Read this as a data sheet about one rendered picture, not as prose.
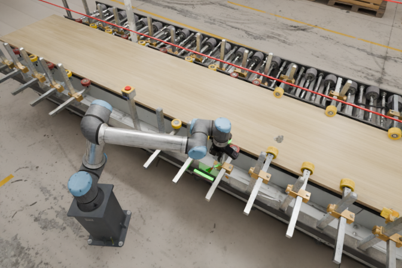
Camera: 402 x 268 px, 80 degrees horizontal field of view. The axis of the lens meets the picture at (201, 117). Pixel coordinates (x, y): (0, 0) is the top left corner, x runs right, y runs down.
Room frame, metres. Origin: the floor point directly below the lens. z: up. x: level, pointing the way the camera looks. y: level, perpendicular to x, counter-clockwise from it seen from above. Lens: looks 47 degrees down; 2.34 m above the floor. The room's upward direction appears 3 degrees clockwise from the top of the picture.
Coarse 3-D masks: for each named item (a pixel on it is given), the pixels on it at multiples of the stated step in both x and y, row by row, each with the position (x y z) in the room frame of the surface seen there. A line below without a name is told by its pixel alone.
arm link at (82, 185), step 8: (72, 176) 0.77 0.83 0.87; (80, 176) 0.78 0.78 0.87; (88, 176) 0.78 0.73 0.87; (96, 176) 0.82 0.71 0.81; (72, 184) 0.72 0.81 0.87; (80, 184) 0.72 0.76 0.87; (88, 184) 0.73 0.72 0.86; (96, 184) 0.78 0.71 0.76; (72, 192) 0.68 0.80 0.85; (80, 192) 0.68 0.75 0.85; (88, 192) 0.70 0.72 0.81; (96, 192) 0.74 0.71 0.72; (80, 200) 0.67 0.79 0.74; (88, 200) 0.68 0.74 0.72
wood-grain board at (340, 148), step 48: (48, 48) 2.24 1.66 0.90; (96, 48) 2.28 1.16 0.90; (144, 48) 2.32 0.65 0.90; (144, 96) 1.56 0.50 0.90; (192, 96) 1.58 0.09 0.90; (240, 96) 1.61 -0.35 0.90; (240, 144) 1.08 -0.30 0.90; (288, 144) 1.10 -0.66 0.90; (336, 144) 1.12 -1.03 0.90; (384, 144) 1.14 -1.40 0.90; (336, 192) 0.74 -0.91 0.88; (384, 192) 0.75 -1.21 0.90
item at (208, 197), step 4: (228, 160) 0.96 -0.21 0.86; (220, 172) 0.86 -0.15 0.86; (224, 172) 0.87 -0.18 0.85; (220, 176) 0.83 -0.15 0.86; (216, 180) 0.80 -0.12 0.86; (220, 180) 0.81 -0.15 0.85; (212, 184) 0.77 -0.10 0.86; (216, 184) 0.77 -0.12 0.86; (212, 188) 0.74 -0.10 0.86; (208, 192) 0.71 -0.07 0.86; (212, 192) 0.71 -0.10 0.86; (208, 196) 0.68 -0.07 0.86; (208, 200) 0.67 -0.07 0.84
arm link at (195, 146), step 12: (84, 120) 0.80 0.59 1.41; (96, 120) 0.81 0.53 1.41; (84, 132) 0.74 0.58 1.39; (96, 132) 0.74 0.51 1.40; (108, 132) 0.75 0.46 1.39; (120, 132) 0.75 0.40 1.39; (132, 132) 0.76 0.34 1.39; (144, 132) 0.77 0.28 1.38; (96, 144) 0.71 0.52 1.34; (120, 144) 0.72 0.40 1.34; (132, 144) 0.71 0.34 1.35; (144, 144) 0.71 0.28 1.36; (156, 144) 0.71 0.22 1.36; (168, 144) 0.71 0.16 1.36; (180, 144) 0.71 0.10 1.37; (192, 144) 0.72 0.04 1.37; (204, 144) 0.73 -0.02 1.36; (192, 156) 0.68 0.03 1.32; (204, 156) 0.68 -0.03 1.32
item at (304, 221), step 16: (0, 64) 2.19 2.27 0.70; (16, 80) 2.01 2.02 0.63; (48, 96) 1.77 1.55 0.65; (64, 96) 1.72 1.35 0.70; (80, 112) 1.56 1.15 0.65; (128, 128) 1.35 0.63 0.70; (176, 160) 1.06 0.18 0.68; (240, 192) 0.81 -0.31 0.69; (272, 208) 0.70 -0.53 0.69; (288, 208) 0.70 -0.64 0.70; (304, 224) 0.60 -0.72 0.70; (352, 240) 0.51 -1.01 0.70; (368, 256) 0.42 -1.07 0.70; (384, 256) 0.42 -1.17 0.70
